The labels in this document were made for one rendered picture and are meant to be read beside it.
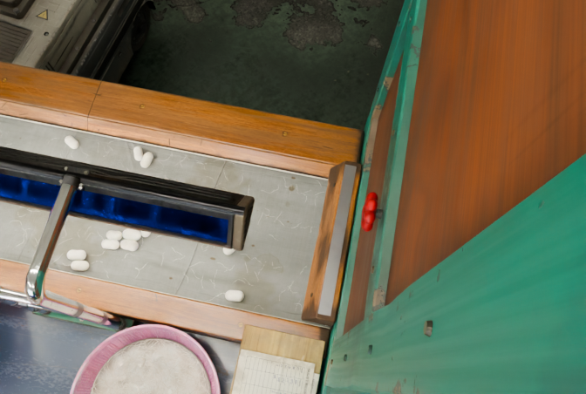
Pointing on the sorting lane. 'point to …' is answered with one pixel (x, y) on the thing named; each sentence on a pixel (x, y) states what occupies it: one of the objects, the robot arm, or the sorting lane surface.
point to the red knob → (370, 212)
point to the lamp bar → (129, 199)
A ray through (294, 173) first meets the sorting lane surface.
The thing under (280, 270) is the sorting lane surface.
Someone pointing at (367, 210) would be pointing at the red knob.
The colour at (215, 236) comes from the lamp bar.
